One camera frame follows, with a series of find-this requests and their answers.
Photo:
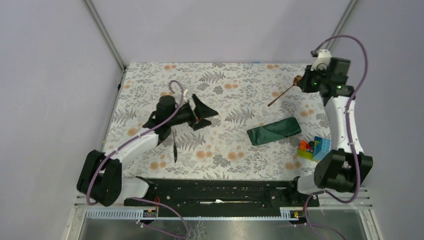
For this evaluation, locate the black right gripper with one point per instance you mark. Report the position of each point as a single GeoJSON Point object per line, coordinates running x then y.
{"type": "Point", "coordinates": [304, 84]}

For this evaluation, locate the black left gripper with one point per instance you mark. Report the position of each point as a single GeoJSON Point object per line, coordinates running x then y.
{"type": "Point", "coordinates": [201, 111]}

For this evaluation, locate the copper spoon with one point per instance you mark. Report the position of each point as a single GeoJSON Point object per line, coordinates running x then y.
{"type": "Point", "coordinates": [295, 82]}

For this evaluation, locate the black table knife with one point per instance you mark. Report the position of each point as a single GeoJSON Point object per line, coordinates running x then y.
{"type": "Point", "coordinates": [175, 149]}

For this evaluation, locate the dark green cloth napkin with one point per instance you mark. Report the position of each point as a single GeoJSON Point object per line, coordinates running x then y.
{"type": "Point", "coordinates": [274, 131]}

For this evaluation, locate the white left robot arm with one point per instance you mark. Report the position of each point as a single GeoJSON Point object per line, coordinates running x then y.
{"type": "Point", "coordinates": [101, 178]}

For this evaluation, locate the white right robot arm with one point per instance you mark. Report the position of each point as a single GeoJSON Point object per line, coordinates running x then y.
{"type": "Point", "coordinates": [345, 167]}

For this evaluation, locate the floral patterned table mat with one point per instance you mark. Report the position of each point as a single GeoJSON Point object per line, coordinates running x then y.
{"type": "Point", "coordinates": [240, 93]}

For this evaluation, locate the colourful toy block stack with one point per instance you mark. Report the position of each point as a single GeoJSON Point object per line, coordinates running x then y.
{"type": "Point", "coordinates": [314, 150]}

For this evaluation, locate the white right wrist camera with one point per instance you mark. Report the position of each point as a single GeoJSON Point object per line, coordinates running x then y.
{"type": "Point", "coordinates": [322, 60]}

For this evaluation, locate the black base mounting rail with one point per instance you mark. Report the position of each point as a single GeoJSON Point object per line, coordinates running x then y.
{"type": "Point", "coordinates": [226, 198]}

